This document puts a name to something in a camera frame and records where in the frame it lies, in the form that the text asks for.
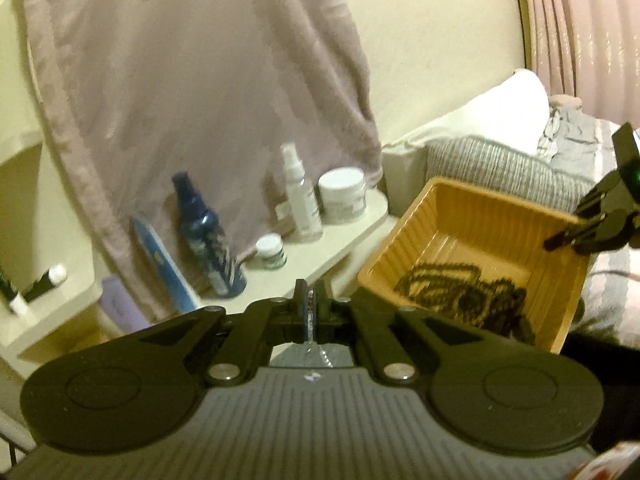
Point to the mauve hanging towel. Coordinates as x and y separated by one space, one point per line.
200 85

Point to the black tube white cap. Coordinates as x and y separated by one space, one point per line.
47 282

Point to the grey patterned blanket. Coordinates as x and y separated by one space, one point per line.
580 140

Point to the pink curtain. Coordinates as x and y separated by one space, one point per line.
580 35

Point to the cream shelf unit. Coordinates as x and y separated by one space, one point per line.
320 252

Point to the black lip balm stick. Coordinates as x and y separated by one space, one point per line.
15 300

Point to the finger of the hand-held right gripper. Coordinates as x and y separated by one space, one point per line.
615 230
602 195

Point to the white cream jar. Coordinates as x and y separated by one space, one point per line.
342 197

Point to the purple bottle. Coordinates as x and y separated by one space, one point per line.
120 305

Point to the pink striped blanket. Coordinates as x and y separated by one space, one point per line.
615 285

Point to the dark blue spray bottle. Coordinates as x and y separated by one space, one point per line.
210 240

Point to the blue and white tube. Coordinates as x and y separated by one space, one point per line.
165 270

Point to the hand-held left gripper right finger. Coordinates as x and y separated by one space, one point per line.
322 315

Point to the orange plastic tray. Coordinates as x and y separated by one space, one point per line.
450 220

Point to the white pillow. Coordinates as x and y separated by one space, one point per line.
490 110

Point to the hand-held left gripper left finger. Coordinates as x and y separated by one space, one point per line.
301 315

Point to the clear spray bottle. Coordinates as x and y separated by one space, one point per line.
302 200

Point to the small green label jar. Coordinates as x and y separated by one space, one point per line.
272 252

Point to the grey knit cushion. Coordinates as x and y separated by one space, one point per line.
500 170

